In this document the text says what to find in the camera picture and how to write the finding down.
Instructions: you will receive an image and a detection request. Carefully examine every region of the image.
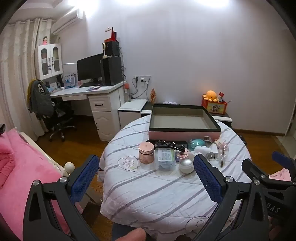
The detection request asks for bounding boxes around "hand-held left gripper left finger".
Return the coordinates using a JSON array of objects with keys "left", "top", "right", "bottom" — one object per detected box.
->
[{"left": 23, "top": 155, "right": 102, "bottom": 241}]

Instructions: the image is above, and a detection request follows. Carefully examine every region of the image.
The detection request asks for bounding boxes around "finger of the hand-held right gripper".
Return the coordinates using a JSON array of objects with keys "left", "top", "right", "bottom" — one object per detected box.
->
[
  {"left": 272, "top": 151, "right": 296, "bottom": 180},
  {"left": 242, "top": 159, "right": 296, "bottom": 189}
]

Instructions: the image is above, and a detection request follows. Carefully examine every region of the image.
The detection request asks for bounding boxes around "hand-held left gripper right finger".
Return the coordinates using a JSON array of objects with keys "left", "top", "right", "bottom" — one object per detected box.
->
[{"left": 193, "top": 153, "right": 270, "bottom": 241}]

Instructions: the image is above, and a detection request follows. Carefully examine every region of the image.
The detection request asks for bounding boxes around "white round jar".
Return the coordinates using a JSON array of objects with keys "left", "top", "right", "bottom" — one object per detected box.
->
[{"left": 180, "top": 159, "right": 195, "bottom": 174}]

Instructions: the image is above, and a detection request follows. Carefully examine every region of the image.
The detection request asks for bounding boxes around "white charger plug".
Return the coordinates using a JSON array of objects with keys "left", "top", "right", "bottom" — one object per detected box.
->
[{"left": 206, "top": 143, "right": 219, "bottom": 161}]

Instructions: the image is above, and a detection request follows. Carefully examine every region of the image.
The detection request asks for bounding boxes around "clear plastic box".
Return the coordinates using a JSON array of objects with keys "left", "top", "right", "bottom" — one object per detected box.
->
[{"left": 154, "top": 148, "right": 177, "bottom": 171}]

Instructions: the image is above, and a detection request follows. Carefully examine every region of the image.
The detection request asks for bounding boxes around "pink box with black rim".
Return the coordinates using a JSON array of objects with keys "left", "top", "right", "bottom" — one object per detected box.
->
[{"left": 149, "top": 103, "right": 222, "bottom": 142}]

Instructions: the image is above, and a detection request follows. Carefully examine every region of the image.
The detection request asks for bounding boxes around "rose gold jar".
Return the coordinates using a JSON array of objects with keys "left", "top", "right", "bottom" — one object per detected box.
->
[{"left": 139, "top": 142, "right": 155, "bottom": 164}]

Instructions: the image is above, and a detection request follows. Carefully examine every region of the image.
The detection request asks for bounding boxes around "person's left hand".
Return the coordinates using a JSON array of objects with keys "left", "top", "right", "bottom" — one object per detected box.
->
[{"left": 112, "top": 228, "right": 147, "bottom": 241}]

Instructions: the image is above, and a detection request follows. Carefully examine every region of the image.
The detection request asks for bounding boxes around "pink paper note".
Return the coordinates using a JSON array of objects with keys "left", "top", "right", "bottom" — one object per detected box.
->
[{"left": 269, "top": 168, "right": 292, "bottom": 182}]

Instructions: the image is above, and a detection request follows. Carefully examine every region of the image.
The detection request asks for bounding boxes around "pink building block toy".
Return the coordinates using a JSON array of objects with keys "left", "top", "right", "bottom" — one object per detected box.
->
[{"left": 175, "top": 149, "right": 190, "bottom": 163}]

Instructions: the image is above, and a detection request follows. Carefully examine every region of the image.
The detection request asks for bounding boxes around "teal earbud case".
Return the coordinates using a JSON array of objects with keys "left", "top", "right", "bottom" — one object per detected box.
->
[{"left": 187, "top": 138, "right": 206, "bottom": 151}]

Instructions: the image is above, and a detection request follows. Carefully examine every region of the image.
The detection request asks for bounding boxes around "black and white low cabinet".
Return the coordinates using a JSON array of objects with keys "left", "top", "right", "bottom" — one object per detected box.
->
[{"left": 141, "top": 103, "right": 233, "bottom": 128}]

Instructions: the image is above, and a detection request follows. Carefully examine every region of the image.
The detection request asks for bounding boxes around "striped white quilt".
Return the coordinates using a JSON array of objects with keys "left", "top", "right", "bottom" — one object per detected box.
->
[{"left": 99, "top": 115, "right": 252, "bottom": 235}]

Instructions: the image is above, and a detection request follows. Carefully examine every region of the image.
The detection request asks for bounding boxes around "pink blanket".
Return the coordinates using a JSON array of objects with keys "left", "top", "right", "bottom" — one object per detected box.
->
[{"left": 0, "top": 128, "right": 84, "bottom": 234}]

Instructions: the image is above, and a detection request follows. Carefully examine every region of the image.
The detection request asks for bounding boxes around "black office chair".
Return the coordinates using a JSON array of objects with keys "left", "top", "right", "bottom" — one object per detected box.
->
[{"left": 29, "top": 79, "right": 77, "bottom": 142}]

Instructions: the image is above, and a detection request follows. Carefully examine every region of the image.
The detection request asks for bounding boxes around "black remote control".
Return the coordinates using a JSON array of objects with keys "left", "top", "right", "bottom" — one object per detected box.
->
[{"left": 146, "top": 139, "right": 188, "bottom": 145}]

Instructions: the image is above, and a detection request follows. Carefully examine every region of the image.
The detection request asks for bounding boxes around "white desk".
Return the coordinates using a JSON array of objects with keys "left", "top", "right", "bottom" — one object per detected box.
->
[{"left": 50, "top": 81, "right": 126, "bottom": 142}]

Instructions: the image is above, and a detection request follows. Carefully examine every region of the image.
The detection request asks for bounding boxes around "red tin box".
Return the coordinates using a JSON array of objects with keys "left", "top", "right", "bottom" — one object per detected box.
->
[{"left": 202, "top": 96, "right": 228, "bottom": 114}]

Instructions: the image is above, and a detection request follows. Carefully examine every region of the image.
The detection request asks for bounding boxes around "orange octopus plush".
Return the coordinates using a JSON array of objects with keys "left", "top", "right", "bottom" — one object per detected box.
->
[{"left": 203, "top": 90, "right": 219, "bottom": 102}]

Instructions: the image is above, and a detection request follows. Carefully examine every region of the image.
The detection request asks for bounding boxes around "grey jacket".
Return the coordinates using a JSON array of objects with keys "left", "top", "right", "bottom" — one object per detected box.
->
[{"left": 28, "top": 79, "right": 54, "bottom": 119}]

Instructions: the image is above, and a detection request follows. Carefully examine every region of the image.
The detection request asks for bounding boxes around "bottle with orange cap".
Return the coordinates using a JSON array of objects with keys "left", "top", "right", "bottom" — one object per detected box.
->
[{"left": 124, "top": 82, "right": 132, "bottom": 103}]

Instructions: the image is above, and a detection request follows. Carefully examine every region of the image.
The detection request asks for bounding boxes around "blue and white box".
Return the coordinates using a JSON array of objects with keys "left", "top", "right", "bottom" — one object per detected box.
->
[{"left": 63, "top": 73, "right": 76, "bottom": 88}]

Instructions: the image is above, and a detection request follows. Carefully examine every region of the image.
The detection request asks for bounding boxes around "black computer monitor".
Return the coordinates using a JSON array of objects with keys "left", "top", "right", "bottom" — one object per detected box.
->
[{"left": 77, "top": 54, "right": 104, "bottom": 85}]

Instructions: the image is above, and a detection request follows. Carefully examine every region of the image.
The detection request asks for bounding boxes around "large black speaker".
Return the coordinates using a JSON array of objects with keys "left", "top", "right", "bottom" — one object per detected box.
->
[{"left": 102, "top": 56, "right": 122, "bottom": 86}]

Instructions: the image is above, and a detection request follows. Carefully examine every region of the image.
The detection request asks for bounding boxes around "white curtain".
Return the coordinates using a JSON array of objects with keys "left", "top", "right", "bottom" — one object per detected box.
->
[{"left": 0, "top": 19, "right": 52, "bottom": 139}]

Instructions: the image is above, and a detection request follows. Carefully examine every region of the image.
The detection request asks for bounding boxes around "white glass-door cabinet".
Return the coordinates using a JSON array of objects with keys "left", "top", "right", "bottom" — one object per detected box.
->
[{"left": 35, "top": 43, "right": 63, "bottom": 80}]

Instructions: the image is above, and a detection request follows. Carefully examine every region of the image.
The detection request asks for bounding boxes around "small black speaker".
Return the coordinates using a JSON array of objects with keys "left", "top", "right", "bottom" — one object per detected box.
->
[{"left": 105, "top": 41, "right": 120, "bottom": 57}]

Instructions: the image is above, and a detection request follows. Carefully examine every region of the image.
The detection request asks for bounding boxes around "white air conditioner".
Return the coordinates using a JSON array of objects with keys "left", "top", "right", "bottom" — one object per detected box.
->
[{"left": 51, "top": 10, "right": 85, "bottom": 35}]

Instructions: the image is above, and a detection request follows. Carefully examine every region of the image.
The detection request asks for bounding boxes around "white bed frame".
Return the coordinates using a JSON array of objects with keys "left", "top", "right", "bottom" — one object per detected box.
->
[{"left": 14, "top": 130, "right": 76, "bottom": 176}]

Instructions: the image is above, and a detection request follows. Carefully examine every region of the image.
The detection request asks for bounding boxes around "black power cable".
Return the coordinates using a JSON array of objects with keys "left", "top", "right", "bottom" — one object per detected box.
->
[{"left": 131, "top": 77, "right": 148, "bottom": 99}]

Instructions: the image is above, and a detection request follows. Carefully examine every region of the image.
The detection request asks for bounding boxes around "white wall power outlet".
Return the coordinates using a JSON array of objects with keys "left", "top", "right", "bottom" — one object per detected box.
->
[{"left": 135, "top": 75, "right": 152, "bottom": 84}]

